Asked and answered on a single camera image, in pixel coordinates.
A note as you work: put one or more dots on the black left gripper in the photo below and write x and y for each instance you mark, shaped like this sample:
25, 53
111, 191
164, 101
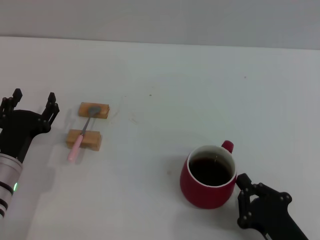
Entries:
20, 127

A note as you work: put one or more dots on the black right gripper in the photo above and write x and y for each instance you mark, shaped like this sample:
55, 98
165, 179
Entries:
272, 217

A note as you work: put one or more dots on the red ceramic cup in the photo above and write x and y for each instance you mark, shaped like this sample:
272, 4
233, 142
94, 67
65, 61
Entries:
197, 192

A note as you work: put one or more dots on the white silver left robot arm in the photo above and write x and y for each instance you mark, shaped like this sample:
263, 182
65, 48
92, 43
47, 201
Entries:
7, 175

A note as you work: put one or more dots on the dark brown coffee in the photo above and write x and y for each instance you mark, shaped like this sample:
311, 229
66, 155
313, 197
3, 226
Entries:
210, 171

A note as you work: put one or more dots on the notched wooden block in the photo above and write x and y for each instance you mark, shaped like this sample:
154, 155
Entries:
92, 140

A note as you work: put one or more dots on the flat wooden block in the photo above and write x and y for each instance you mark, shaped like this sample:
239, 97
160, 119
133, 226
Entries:
103, 112

